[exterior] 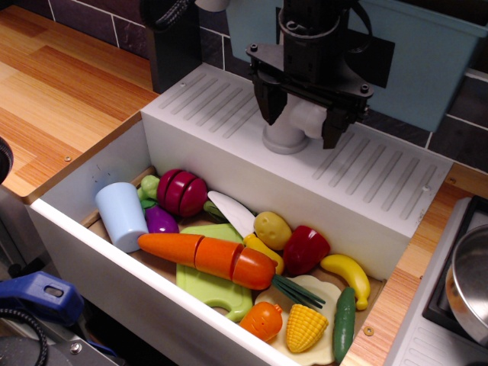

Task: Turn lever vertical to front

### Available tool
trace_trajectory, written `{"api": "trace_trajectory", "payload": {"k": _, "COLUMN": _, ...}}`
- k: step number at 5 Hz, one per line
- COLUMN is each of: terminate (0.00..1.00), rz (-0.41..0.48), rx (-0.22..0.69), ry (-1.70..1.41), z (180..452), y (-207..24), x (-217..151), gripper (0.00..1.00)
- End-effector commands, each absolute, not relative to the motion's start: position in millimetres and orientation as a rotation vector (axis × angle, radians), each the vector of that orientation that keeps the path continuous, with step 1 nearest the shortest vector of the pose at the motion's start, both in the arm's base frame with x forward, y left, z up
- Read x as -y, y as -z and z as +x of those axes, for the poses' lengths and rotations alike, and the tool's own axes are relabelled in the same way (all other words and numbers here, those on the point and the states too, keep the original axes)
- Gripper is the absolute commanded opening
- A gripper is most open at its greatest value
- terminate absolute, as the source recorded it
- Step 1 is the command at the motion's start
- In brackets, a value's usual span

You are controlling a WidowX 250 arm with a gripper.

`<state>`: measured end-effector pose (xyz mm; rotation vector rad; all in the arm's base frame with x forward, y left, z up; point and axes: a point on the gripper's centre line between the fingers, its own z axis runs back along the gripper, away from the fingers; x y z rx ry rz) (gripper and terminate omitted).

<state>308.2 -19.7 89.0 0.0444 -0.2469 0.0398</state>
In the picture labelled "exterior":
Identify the yellow toy corn cob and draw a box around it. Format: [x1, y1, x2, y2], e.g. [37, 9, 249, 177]
[285, 304, 329, 353]

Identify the purple toy eggplant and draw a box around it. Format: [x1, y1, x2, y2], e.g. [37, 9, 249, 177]
[145, 206, 179, 233]

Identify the light blue plastic cup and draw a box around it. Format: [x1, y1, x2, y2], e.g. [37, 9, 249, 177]
[95, 182, 149, 253]

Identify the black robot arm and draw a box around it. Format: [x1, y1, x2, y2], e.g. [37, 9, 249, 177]
[246, 1, 394, 155]

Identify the white yellow toy knife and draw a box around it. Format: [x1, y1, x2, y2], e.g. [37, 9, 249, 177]
[207, 191, 284, 275]

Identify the red purple toy onion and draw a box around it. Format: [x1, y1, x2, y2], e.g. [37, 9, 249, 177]
[156, 169, 207, 217]

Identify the green toy cucumber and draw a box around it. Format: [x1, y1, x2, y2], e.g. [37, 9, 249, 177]
[332, 287, 355, 364]

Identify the black toy stove top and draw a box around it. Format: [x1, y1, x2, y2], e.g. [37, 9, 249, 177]
[422, 196, 487, 347]

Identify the yellow toy banana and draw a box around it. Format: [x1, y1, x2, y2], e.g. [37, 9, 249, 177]
[319, 254, 371, 311]

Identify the steel cooking pot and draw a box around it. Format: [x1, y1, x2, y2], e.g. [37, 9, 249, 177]
[445, 225, 487, 348]

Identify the black vertical post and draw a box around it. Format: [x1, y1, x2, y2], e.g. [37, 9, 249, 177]
[140, 0, 202, 94]

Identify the red toy bell pepper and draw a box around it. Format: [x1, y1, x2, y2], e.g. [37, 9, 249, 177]
[283, 225, 331, 275]

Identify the blue clamp handle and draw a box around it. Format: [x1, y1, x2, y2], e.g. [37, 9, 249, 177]
[1, 271, 85, 326]

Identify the cream flower shaped plate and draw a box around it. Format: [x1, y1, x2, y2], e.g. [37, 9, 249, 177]
[255, 275, 341, 365]

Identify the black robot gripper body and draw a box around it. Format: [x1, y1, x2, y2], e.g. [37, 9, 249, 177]
[246, 1, 395, 120]

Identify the black braided cable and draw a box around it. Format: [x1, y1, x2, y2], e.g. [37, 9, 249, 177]
[0, 307, 50, 366]

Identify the green plastic cutting board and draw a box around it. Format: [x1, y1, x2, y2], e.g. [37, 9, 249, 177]
[176, 223, 253, 323]

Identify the grey toy faucet lever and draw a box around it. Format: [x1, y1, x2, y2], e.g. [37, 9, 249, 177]
[262, 94, 328, 155]

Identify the yellow toy potato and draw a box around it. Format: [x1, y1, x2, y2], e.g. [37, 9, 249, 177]
[254, 211, 292, 251]

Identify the large orange wooden carrot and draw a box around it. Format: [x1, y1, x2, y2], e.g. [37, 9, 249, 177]
[138, 233, 326, 309]

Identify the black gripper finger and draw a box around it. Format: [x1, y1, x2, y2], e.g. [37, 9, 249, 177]
[253, 71, 287, 126]
[322, 108, 358, 149]

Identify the green toy broccoli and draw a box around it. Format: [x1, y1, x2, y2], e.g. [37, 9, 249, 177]
[137, 175, 160, 210]

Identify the white toy sink unit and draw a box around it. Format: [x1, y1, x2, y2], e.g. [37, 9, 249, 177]
[28, 64, 451, 365]

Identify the teal plastic bin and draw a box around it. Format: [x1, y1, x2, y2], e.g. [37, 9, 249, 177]
[226, 1, 487, 131]

